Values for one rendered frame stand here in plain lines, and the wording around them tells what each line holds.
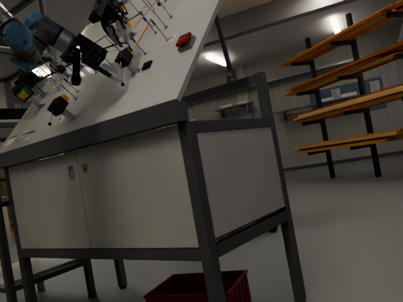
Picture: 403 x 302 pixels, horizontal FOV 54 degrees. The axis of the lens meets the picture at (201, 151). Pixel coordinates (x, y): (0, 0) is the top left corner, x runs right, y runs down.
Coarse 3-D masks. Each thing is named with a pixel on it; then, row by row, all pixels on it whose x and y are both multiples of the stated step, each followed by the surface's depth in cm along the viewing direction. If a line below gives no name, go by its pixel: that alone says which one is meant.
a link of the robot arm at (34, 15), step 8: (32, 16) 127; (40, 16) 129; (24, 24) 128; (32, 24) 127; (40, 24) 128; (48, 24) 129; (56, 24) 131; (32, 32) 128; (40, 32) 128; (48, 32) 129; (56, 32) 130; (48, 40) 131; (56, 40) 137
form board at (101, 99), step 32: (192, 0) 165; (96, 32) 223; (160, 32) 163; (192, 32) 144; (64, 64) 220; (160, 64) 143; (192, 64) 129; (96, 96) 160; (128, 96) 141; (160, 96) 127; (32, 128) 182; (64, 128) 159
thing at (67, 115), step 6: (60, 96) 155; (54, 102) 154; (60, 102) 154; (66, 102) 156; (48, 108) 154; (54, 108) 152; (60, 108) 154; (54, 114) 156; (60, 114) 155; (66, 114) 157; (72, 114) 159
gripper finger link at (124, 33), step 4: (116, 24) 146; (120, 24) 145; (124, 24) 148; (120, 28) 146; (128, 28) 149; (120, 32) 147; (124, 32) 146; (128, 32) 149; (124, 36) 147; (128, 36) 148; (124, 40) 148; (128, 40) 148
